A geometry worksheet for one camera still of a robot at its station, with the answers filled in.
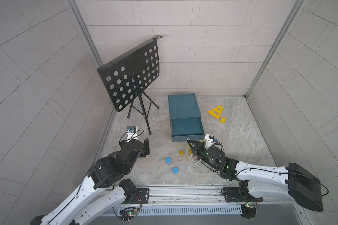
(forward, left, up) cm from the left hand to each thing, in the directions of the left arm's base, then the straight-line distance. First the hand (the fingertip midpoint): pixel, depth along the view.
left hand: (145, 139), depth 69 cm
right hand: (+1, -20, -5) cm, 21 cm away
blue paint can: (-4, -11, -19) cm, 22 cm away
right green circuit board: (-27, -51, -21) cm, 62 cm away
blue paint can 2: (-9, -15, -19) cm, 26 cm away
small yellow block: (+26, -50, -19) cm, 60 cm away
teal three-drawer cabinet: (+15, -21, -4) cm, 26 cm away
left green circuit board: (-28, +7, -19) cm, 35 cm away
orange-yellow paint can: (+1, -19, -19) cm, 27 cm away
